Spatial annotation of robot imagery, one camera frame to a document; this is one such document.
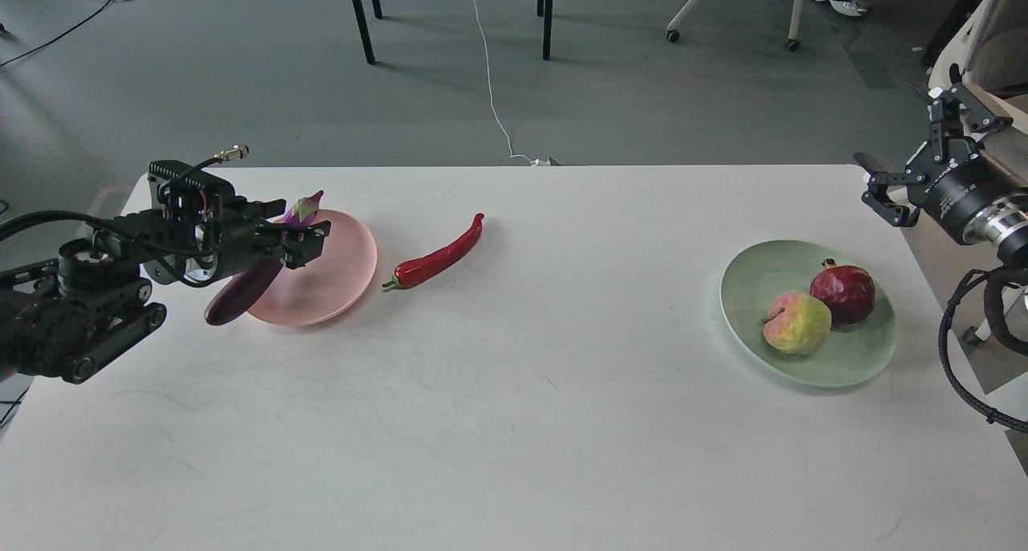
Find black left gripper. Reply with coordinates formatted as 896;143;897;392
192;199;332;283

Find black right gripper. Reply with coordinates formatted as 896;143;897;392
853;83;1027;251

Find purple eggplant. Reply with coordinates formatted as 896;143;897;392
205;190;324;325

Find red pomegranate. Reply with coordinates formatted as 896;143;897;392
808;258;876;327

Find yellow pink apple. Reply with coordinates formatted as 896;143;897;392
761;290;832;356

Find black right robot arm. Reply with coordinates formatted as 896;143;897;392
853;83;1027;433

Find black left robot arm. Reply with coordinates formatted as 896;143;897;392
1;145;331;384

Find pink plate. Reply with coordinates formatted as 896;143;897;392
247;208;378;327

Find white chair at right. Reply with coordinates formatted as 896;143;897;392
929;0;1027;354

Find red chili pepper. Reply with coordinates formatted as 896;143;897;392
381;213;486;290

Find white shoe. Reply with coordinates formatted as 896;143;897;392
811;0;871;19

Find green plate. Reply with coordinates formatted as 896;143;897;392
719;240;897;389

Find black table legs left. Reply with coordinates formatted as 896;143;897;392
350;0;383;67

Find black table legs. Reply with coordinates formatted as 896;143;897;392
536;0;554;61
350;0;383;67

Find black table legs right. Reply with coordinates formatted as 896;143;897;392
536;0;554;61

